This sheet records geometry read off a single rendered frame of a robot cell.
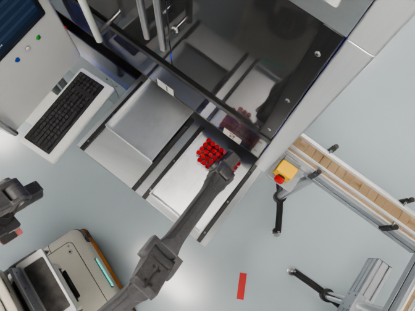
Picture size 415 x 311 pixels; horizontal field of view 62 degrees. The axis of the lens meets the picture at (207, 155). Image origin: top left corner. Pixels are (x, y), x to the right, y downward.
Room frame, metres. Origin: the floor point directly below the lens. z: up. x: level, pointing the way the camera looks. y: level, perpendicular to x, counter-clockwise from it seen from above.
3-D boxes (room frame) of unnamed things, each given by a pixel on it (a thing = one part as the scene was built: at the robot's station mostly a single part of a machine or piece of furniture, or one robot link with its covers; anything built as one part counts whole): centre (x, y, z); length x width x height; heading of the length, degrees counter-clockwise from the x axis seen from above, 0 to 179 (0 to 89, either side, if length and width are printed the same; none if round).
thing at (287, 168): (0.37, -0.32, 1.00); 0.08 x 0.07 x 0.07; 152
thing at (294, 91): (0.41, -0.18, 1.40); 0.04 x 0.01 x 0.80; 62
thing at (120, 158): (0.40, 0.14, 0.87); 0.70 x 0.48 x 0.02; 62
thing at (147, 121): (0.54, 0.26, 0.90); 0.34 x 0.26 x 0.04; 152
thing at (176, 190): (0.28, 0.01, 0.90); 0.34 x 0.26 x 0.04; 152
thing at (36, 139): (0.51, 0.68, 0.82); 0.40 x 0.14 x 0.02; 157
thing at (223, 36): (0.51, -0.02, 1.51); 0.43 x 0.01 x 0.59; 62
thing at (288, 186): (0.40, -0.35, 0.87); 0.14 x 0.13 x 0.02; 152
